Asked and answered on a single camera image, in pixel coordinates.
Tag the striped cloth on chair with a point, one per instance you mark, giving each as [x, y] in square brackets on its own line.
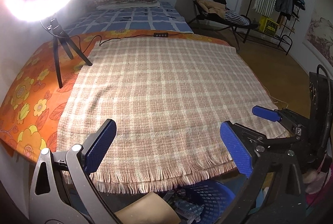
[236, 18]

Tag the orange floral bed sheet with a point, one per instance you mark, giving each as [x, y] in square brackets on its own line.
[32, 108]

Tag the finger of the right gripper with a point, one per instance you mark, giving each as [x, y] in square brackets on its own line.
[267, 114]

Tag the cardboard piece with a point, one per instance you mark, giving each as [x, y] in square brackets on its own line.
[150, 209]

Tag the black tripod stand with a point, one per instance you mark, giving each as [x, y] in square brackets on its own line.
[62, 38]

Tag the tan cloth on chair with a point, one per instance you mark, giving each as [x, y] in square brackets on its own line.
[212, 7]

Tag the black folding chair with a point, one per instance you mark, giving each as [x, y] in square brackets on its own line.
[201, 15]

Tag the beige plaid fringed blanket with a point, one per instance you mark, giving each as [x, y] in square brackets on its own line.
[168, 98]

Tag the blue plastic laundry basket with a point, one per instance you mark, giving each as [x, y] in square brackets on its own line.
[202, 202]

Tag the black inline cable remote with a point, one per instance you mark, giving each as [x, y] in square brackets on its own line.
[161, 35]

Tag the pink garment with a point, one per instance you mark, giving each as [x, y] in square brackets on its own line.
[314, 199]

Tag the blue checked bed sheet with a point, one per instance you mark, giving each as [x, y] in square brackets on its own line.
[163, 17]

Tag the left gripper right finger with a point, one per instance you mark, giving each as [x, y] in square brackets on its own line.
[274, 191]

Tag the wall picture poster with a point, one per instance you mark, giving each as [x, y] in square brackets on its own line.
[319, 34]

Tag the black clothes rack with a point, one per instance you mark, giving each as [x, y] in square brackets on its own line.
[282, 40]

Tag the yellow crate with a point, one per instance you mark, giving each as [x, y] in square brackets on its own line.
[267, 26]

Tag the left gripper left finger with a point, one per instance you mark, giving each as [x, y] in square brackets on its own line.
[49, 200]

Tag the gloved right hand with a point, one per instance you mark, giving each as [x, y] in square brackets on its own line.
[314, 180]

